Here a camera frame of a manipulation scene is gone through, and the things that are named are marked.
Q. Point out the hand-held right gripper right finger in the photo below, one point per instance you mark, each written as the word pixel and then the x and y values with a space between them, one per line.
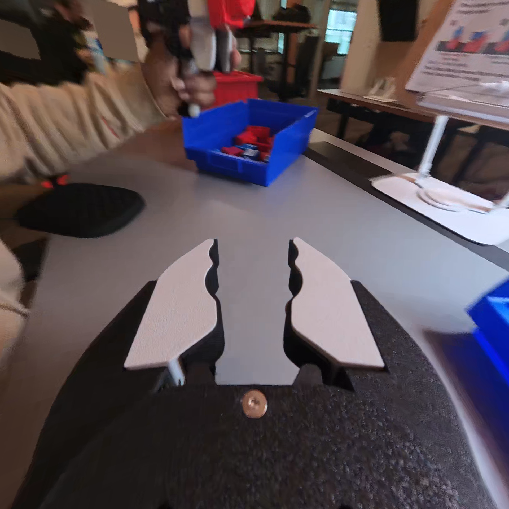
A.
pixel 334 318

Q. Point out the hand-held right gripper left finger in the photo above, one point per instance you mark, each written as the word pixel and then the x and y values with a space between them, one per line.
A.
pixel 175 318

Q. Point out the red mega block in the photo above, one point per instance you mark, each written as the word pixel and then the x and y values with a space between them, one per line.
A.
pixel 232 12

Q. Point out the cluster of red mega blocks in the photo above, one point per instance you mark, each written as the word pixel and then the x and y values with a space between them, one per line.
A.
pixel 250 143

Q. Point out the blue plastic bin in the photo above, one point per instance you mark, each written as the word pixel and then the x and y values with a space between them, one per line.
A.
pixel 286 155
pixel 485 358

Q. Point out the person's left forearm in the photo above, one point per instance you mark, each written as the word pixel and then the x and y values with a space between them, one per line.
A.
pixel 59 119

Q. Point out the person's left hand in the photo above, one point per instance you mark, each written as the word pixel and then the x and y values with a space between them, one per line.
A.
pixel 163 79

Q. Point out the red plastic bin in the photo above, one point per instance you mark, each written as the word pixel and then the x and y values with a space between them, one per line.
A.
pixel 238 89

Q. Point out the wooden desk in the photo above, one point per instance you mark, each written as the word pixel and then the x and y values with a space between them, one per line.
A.
pixel 358 101
pixel 278 24

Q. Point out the black bag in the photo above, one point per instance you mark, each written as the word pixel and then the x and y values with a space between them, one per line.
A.
pixel 292 14

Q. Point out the black armrest pad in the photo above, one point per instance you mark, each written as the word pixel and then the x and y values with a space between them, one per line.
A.
pixel 79 210

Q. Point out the white document stand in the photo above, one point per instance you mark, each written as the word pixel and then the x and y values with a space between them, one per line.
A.
pixel 445 199

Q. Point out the printed instruction sheet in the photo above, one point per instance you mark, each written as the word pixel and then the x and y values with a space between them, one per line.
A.
pixel 469 59

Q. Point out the black wall panel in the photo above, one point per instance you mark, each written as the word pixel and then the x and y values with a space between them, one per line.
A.
pixel 397 20

